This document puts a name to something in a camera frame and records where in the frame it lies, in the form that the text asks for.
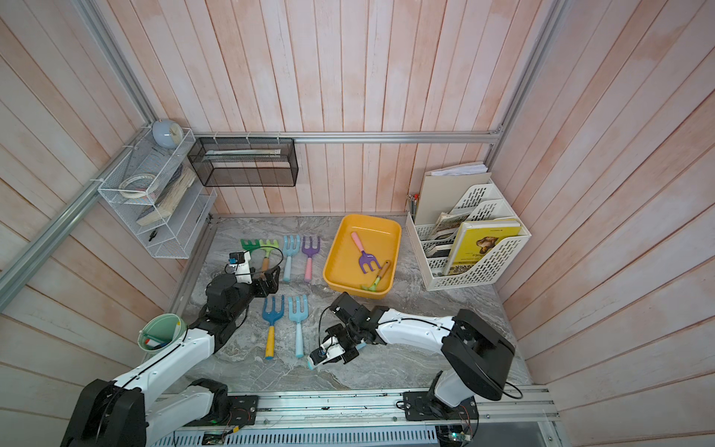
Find bundle of pencils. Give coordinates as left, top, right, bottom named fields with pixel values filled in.
left=409, top=193, right=419, bottom=217

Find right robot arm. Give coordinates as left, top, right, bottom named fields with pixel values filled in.
left=308, top=292, right=515, bottom=418

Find papers in mesh basket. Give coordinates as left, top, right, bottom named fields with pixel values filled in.
left=203, top=149, right=283, bottom=162

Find pale blue round clock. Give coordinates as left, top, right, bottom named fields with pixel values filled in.
left=152, top=119, right=184, bottom=150

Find light green wooden handled rake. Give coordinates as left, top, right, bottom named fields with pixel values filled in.
left=259, top=240, right=279, bottom=271

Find green cup with pens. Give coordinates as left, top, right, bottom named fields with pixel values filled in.
left=137, top=313, right=187, bottom=353

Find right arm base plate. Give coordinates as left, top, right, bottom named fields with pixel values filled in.
left=396, top=391, right=480, bottom=422

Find aluminium front rail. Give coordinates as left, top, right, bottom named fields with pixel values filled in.
left=179, top=386, right=560, bottom=430

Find roll of white tape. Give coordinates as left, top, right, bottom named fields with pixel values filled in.
left=118, top=173, right=158, bottom=199

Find white desktop file organizer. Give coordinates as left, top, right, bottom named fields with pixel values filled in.
left=406, top=181, right=532, bottom=291

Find white wire wall shelf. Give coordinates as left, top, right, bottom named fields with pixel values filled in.
left=99, top=124, right=217, bottom=259

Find light blue hand rake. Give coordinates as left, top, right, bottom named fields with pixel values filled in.
left=289, top=294, right=309, bottom=359

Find yellow storage box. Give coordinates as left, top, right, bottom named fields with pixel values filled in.
left=323, top=214, right=401, bottom=300

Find purple rake pink handle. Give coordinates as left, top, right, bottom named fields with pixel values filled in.
left=302, top=236, right=321, bottom=283

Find green rake wooden handle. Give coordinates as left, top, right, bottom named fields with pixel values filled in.
left=240, top=240, right=262, bottom=253

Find beige folder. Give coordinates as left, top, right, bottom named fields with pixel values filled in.
left=413, top=172, right=492, bottom=225

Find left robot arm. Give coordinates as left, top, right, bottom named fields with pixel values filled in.
left=61, top=266, right=280, bottom=446

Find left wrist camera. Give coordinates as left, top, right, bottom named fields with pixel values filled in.
left=227, top=251, right=252, bottom=284

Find pink handled garden tool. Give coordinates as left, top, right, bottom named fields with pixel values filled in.
left=351, top=232, right=382, bottom=274

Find old book on shelf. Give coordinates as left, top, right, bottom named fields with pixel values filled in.
left=136, top=166, right=197, bottom=226

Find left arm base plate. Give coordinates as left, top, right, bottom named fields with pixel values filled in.
left=186, top=395, right=259, bottom=428

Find yellow picture book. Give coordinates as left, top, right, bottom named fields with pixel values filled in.
left=445, top=218, right=521, bottom=275

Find black mesh wall basket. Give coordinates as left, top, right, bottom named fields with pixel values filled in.
left=188, top=136, right=299, bottom=187

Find dark blue fork yellow handle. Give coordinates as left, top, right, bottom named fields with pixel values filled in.
left=262, top=295, right=285, bottom=359

